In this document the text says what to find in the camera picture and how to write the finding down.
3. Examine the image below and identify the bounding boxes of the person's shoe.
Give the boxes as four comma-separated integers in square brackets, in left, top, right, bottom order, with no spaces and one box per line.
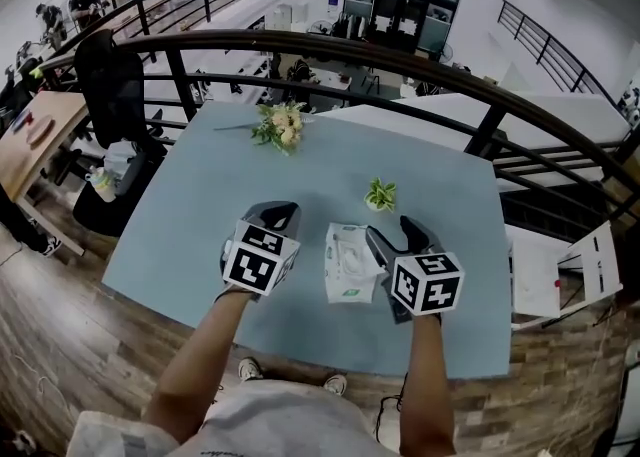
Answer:
[237,357,265,384]
[323,373,349,397]

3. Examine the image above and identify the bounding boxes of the light blue cloth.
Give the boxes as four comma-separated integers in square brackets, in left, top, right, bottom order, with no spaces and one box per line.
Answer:
[103,140,139,186]

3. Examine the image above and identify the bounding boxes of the wooden desk white legs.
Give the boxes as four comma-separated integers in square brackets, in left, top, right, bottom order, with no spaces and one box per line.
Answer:
[0,89,91,257]

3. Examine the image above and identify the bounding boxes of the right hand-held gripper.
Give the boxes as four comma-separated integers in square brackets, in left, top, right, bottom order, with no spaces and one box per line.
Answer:
[365,215,466,327]

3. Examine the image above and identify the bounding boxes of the round wooden board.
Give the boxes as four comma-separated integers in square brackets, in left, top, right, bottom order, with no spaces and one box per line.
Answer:
[24,113,55,146]

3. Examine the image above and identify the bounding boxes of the person's right forearm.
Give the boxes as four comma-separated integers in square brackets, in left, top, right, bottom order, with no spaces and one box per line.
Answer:
[397,313,457,457]

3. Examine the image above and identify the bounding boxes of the white tissue pack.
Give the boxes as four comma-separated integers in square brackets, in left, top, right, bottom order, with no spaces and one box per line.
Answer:
[323,222,389,305]

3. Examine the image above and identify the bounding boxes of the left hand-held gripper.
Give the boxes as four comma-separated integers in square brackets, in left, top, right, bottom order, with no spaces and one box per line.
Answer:
[214,201,303,302]

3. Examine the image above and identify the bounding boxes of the person's left forearm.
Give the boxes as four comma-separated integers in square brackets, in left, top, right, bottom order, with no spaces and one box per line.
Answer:
[141,292,255,446]

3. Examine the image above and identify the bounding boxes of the person's right shoe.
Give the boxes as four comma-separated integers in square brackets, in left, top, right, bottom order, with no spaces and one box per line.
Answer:
[323,373,349,397]

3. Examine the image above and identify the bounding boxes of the person's left shoe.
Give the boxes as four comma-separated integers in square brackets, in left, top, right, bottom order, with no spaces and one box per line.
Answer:
[237,357,265,384]

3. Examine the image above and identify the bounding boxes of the white folding chair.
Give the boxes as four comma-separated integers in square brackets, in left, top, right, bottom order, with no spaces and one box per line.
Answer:
[509,222,624,331]

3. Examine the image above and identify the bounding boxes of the black office chair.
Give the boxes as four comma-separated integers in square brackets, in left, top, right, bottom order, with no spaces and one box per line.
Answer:
[72,28,169,239]

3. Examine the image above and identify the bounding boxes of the small potted green plant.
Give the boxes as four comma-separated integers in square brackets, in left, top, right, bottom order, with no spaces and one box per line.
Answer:
[363,177,399,214]

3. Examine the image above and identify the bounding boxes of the person's grey shirt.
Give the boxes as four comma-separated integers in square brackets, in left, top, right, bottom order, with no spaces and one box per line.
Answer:
[67,379,401,457]

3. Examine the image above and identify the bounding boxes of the pale baby bottle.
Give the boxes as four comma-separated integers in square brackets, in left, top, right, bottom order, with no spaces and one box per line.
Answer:
[84,164,119,204]

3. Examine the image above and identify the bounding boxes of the yellow flower bouquet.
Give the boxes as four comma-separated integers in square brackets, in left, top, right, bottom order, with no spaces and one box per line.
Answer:
[213,100,317,157]

